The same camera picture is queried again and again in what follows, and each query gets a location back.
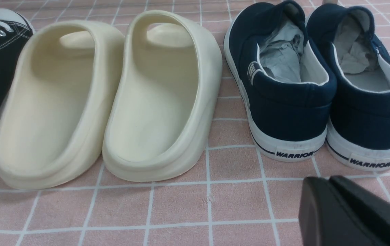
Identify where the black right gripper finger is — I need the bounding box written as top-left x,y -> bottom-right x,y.
298,176 -> 390,246

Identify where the navy slip-on shoe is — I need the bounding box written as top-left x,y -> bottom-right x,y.
306,3 -> 390,172
223,0 -> 337,162

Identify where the pink checked tablecloth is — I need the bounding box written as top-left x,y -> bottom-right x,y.
0,0 -> 390,246

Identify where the cream slipper right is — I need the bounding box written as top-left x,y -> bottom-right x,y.
102,10 -> 223,182

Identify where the cream slipper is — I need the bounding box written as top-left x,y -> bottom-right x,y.
0,20 -> 125,190
102,10 -> 223,182

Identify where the cream slipper left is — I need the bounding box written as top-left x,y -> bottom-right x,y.
0,20 -> 125,190

